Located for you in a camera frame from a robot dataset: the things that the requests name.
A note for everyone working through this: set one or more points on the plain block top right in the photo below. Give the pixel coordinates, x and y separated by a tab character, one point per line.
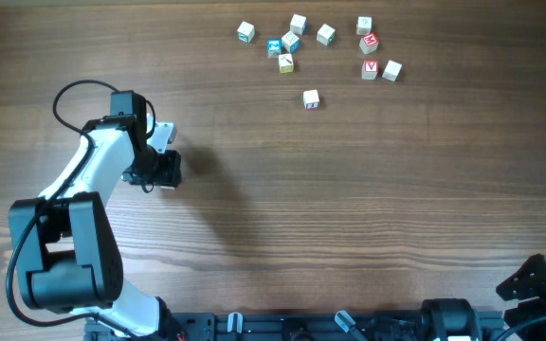
364	25

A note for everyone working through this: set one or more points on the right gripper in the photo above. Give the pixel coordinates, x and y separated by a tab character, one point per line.
541	280

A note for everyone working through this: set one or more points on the red M block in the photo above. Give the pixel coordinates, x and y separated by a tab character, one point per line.
369	43

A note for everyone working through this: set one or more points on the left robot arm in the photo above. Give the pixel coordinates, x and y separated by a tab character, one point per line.
65	258

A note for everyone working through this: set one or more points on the green-edged block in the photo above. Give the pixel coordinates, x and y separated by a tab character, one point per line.
326	34
245	32

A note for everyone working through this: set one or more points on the plain block top centre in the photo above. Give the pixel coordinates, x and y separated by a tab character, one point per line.
298	24

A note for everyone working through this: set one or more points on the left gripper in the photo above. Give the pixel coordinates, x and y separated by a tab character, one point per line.
166	174

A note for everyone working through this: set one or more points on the plain block far right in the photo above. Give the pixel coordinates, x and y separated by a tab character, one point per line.
392	71

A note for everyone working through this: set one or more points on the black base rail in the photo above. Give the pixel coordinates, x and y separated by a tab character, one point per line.
398	325

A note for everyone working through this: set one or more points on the yellow hammer block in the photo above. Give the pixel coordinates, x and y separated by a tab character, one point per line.
286	63

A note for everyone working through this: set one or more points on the green-edged block top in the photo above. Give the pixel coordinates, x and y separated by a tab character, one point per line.
326	34

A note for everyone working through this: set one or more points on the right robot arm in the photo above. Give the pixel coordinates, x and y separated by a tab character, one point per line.
455	319

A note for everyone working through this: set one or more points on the red A block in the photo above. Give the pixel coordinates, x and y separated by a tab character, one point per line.
369	70

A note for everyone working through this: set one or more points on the blue letter block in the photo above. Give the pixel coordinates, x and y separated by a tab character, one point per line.
274	48

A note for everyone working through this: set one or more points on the green-edged block far left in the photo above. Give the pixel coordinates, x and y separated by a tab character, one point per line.
245	32

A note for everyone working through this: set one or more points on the blue-edged round-symbol block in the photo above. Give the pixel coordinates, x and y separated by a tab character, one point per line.
290	41

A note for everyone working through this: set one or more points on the red-edged bottom block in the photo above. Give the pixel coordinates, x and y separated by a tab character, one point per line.
311	99

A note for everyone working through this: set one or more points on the plain block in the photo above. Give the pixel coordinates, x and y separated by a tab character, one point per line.
298	24
392	71
364	25

